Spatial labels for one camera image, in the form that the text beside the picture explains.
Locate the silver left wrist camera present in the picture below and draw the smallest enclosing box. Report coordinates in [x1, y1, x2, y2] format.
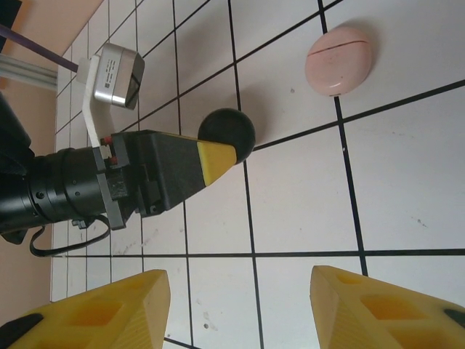
[76, 42, 146, 148]

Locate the black earbud charging case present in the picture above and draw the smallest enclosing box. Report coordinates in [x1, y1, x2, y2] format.
[198, 108, 257, 167]

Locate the aluminium side rail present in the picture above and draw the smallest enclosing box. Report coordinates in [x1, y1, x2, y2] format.
[0, 54, 59, 89]

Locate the thin black left gripper cable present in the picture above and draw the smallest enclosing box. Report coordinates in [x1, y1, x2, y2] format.
[30, 214, 110, 258]

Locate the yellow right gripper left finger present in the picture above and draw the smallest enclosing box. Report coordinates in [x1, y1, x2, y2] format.
[0, 268, 172, 349]

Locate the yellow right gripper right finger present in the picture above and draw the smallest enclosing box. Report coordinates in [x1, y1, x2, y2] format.
[311, 265, 465, 349]

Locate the pink earbud charging case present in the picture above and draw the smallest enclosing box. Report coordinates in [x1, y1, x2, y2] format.
[304, 28, 374, 97]

